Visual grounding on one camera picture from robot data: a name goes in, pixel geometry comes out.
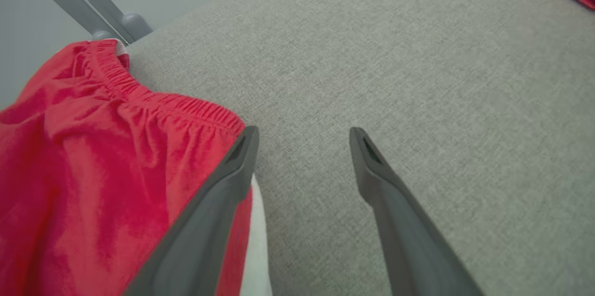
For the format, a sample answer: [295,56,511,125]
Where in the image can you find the red shorts with elastic waistband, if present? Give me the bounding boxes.
[0,38,273,296]

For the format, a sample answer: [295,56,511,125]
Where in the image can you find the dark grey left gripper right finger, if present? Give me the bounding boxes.
[349,127,484,296]

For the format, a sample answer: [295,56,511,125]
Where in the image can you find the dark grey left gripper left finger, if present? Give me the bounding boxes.
[123,125,260,296]

